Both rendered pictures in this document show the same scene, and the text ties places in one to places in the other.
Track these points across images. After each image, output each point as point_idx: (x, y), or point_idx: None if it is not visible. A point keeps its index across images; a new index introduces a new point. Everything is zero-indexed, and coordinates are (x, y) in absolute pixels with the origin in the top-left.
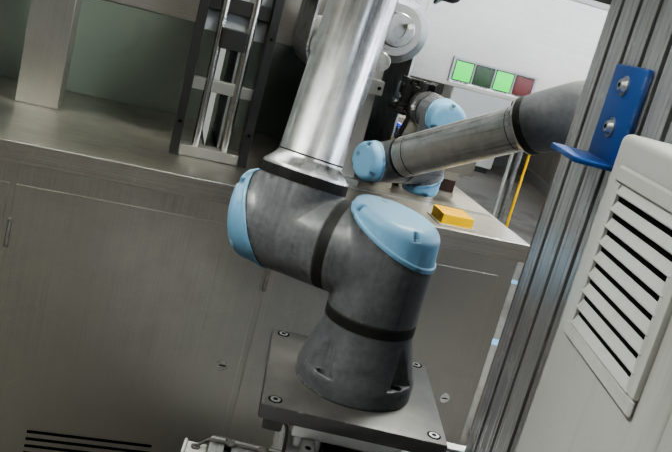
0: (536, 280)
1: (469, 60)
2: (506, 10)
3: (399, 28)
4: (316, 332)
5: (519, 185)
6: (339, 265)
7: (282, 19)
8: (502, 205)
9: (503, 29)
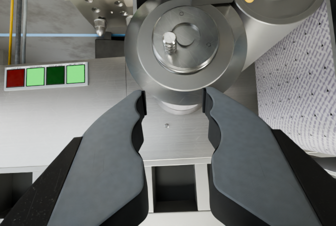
0: None
1: (72, 85)
2: (52, 139)
3: (184, 40)
4: None
5: (11, 16)
6: None
7: (252, 67)
8: None
9: (49, 122)
